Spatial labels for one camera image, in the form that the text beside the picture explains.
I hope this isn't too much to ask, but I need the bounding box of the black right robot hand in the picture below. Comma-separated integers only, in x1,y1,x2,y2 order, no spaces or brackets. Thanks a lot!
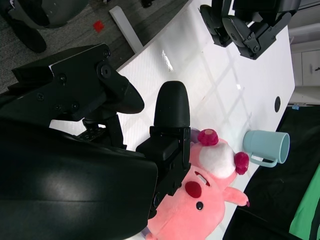
0,43,193,240

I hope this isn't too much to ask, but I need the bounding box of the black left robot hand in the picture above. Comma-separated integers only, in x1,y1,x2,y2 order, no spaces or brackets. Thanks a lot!
199,0,300,61

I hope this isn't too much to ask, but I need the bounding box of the pink plush beaver doll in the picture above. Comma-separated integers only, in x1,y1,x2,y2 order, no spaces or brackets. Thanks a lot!
146,128,251,240

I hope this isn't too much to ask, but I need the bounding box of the white cabinet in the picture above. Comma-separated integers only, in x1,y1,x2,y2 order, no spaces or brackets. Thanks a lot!
288,24,320,87

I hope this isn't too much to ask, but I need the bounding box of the white table leg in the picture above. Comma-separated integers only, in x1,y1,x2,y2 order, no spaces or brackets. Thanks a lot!
108,6,144,55

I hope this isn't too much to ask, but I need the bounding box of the teal plastic mug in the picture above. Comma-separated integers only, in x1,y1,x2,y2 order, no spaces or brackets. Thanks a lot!
242,129,291,168

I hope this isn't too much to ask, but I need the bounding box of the black foot-shaped part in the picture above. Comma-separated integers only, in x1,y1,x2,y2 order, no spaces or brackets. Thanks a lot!
7,13,48,54

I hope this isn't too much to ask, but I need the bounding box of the small red floor marker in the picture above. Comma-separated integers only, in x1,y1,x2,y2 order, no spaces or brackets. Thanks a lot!
92,20,105,33

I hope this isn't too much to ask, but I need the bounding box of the dark grey rounded shell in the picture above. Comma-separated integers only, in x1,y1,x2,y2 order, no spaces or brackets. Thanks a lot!
0,0,88,29

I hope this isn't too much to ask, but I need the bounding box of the black backdrop cloth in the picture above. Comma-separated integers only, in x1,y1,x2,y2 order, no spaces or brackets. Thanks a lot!
222,104,320,240

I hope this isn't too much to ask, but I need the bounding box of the green cloth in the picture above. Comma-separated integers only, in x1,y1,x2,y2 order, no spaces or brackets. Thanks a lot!
288,163,320,240

